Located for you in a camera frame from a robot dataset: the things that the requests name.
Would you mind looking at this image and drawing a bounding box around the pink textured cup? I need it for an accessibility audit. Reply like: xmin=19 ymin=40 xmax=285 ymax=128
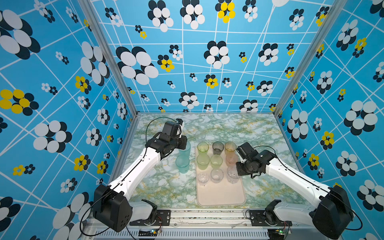
xmin=226 ymin=154 xmax=239 ymax=167

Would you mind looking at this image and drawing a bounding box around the clear faceted glass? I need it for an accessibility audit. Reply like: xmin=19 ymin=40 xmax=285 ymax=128
xmin=227 ymin=166 xmax=241 ymax=184

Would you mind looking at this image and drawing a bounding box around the amber yellow cup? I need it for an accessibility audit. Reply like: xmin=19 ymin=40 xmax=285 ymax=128
xmin=225 ymin=142 xmax=237 ymax=156

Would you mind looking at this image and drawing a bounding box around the light green textured cup front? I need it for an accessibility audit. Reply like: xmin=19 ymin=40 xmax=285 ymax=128
xmin=210 ymin=155 xmax=223 ymax=169

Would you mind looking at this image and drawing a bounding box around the light green textured cup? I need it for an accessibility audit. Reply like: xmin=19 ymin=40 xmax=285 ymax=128
xmin=196 ymin=154 xmax=210 ymax=171
xmin=210 ymin=155 xmax=223 ymax=169

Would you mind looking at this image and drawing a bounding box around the frosted clear textured cup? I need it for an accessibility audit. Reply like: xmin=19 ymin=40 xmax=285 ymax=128
xmin=211 ymin=169 xmax=224 ymax=184

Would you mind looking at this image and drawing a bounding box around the grey smoky cup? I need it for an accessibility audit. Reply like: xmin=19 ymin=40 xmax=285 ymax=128
xmin=212 ymin=141 xmax=225 ymax=155

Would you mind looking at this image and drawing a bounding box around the green transparent cup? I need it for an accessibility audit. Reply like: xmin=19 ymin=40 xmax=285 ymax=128
xmin=197 ymin=142 xmax=210 ymax=155

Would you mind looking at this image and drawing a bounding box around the small clear glass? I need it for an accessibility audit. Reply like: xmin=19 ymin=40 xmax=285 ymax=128
xmin=197 ymin=172 xmax=210 ymax=186

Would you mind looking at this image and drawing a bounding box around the large clear glass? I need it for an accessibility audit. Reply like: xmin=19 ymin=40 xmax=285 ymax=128
xmin=195 ymin=131 xmax=206 ymax=143

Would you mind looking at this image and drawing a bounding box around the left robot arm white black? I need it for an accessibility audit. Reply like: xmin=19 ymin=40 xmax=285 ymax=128
xmin=92 ymin=119 xmax=188 ymax=232

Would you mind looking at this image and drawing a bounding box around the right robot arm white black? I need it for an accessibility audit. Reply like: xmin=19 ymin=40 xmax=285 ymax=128
xmin=236 ymin=142 xmax=354 ymax=240

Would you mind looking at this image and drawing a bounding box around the pink rectangular tray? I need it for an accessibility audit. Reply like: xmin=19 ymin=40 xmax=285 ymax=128
xmin=195 ymin=149 xmax=246 ymax=207

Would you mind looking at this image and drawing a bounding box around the tall teal cup rear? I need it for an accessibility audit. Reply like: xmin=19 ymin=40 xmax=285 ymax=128
xmin=179 ymin=142 xmax=191 ymax=158

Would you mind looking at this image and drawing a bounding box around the tall teal cup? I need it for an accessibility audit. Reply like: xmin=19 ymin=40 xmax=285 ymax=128
xmin=175 ymin=156 xmax=190 ymax=174
xmin=179 ymin=142 xmax=191 ymax=158

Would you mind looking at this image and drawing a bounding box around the tall teal cup front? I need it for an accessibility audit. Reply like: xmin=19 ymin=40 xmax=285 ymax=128
xmin=175 ymin=156 xmax=190 ymax=174

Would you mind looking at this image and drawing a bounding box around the right green circuit board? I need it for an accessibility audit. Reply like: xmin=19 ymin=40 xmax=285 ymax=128
xmin=268 ymin=229 xmax=285 ymax=240

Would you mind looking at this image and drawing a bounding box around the green circuit board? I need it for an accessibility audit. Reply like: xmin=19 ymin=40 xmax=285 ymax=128
xmin=138 ymin=229 xmax=162 ymax=237
xmin=268 ymin=229 xmax=285 ymax=240

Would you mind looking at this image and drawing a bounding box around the left green circuit board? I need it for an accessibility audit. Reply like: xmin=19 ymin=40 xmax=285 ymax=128
xmin=138 ymin=229 xmax=162 ymax=237

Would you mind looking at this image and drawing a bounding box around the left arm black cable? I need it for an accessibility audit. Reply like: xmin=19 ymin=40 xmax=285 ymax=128
xmin=145 ymin=116 xmax=178 ymax=145

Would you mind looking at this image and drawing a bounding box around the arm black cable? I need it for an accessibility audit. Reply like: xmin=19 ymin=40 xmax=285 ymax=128
xmin=253 ymin=145 xmax=364 ymax=232
xmin=145 ymin=116 xmax=178 ymax=145

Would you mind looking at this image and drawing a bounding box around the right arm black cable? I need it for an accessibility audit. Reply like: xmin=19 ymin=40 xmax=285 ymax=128
xmin=253 ymin=145 xmax=364 ymax=232

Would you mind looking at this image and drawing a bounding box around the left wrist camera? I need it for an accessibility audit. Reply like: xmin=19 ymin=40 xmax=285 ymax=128
xmin=176 ymin=119 xmax=185 ymax=133

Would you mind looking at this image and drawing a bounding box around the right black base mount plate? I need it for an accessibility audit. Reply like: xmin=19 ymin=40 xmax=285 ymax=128
xmin=245 ymin=210 xmax=293 ymax=228

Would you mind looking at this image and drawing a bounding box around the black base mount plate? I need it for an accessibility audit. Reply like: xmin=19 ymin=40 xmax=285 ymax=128
xmin=129 ymin=210 xmax=172 ymax=227
xmin=245 ymin=210 xmax=293 ymax=228

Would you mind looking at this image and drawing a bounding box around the aluminium front rail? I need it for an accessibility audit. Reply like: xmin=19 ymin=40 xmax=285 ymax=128
xmin=81 ymin=209 xmax=326 ymax=240

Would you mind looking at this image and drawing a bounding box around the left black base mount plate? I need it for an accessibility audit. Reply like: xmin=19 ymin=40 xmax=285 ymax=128
xmin=129 ymin=210 xmax=172 ymax=227

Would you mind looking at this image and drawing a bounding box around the left aluminium corner post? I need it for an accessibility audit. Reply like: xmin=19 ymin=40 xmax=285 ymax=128
xmin=79 ymin=0 xmax=138 ymax=119

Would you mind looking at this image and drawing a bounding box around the aluminium corner post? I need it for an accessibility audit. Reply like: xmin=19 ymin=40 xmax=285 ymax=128
xmin=79 ymin=0 xmax=138 ymax=119
xmin=274 ymin=0 xmax=347 ymax=119

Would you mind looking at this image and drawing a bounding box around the right aluminium corner post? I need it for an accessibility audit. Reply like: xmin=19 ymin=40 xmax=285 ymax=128
xmin=274 ymin=0 xmax=347 ymax=119

